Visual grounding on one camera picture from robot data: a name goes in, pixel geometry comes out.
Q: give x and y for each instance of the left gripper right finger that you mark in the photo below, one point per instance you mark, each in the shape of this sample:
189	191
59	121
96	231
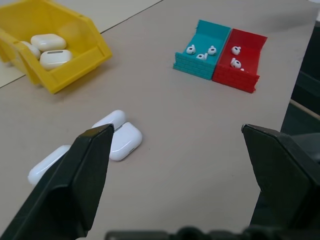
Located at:
282	175

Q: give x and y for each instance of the yellow plastic bin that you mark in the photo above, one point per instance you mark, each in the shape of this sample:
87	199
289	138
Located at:
75	75

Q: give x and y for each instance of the blue tray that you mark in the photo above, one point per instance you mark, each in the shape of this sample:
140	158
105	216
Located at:
207	35

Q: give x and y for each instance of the red tray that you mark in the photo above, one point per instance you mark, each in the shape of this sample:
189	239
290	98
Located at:
235	80

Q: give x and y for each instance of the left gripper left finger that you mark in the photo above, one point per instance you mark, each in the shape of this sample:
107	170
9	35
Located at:
62	187

